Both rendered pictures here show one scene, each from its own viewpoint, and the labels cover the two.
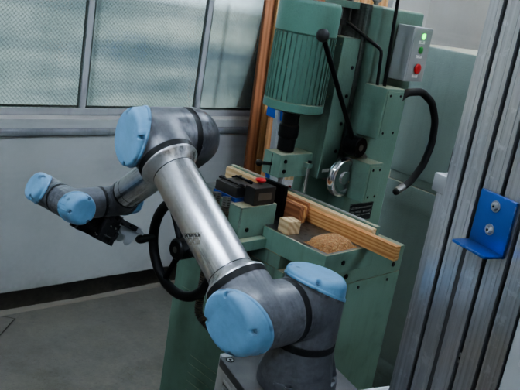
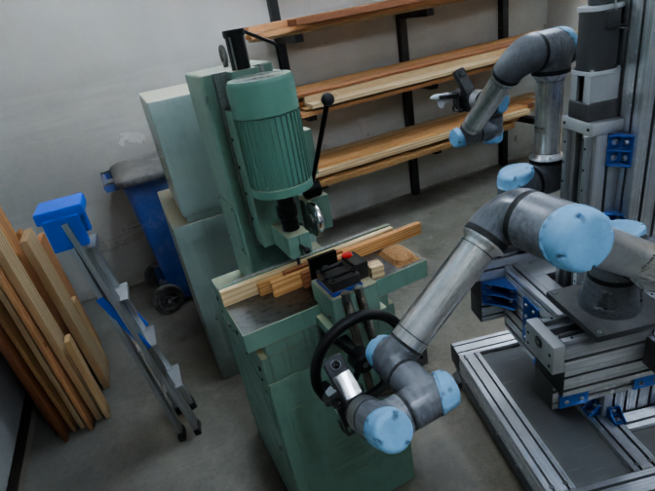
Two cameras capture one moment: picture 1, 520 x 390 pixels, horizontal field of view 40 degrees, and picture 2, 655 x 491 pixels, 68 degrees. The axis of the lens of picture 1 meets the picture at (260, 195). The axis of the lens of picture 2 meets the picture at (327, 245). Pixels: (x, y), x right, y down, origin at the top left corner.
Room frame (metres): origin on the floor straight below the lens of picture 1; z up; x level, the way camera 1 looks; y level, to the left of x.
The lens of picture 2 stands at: (1.44, 1.10, 1.64)
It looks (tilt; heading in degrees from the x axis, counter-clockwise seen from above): 26 degrees down; 294
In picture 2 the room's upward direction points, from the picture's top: 10 degrees counter-clockwise
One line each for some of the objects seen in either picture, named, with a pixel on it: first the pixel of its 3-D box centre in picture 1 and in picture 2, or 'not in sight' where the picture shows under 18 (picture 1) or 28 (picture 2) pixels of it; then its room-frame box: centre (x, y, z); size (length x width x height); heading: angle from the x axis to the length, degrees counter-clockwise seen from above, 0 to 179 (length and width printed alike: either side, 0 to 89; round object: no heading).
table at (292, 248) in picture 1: (259, 224); (333, 295); (1.94, -0.01, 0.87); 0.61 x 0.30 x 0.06; 46
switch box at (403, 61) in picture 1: (410, 53); not in sight; (2.19, -0.37, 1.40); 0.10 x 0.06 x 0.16; 136
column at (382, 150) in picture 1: (352, 120); (252, 178); (2.27, -0.25, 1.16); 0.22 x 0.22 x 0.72; 46
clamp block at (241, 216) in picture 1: (240, 213); (345, 294); (1.88, 0.05, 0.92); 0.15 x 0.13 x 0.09; 46
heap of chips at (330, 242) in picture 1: (331, 239); (398, 252); (1.79, -0.21, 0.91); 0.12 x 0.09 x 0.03; 136
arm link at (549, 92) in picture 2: not in sight; (548, 116); (1.35, -0.65, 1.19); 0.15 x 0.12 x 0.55; 43
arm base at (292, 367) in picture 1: (300, 357); (610, 286); (1.21, -0.13, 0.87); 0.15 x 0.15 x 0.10
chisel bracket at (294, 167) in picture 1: (287, 165); (292, 240); (2.07, -0.07, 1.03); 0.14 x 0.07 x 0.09; 136
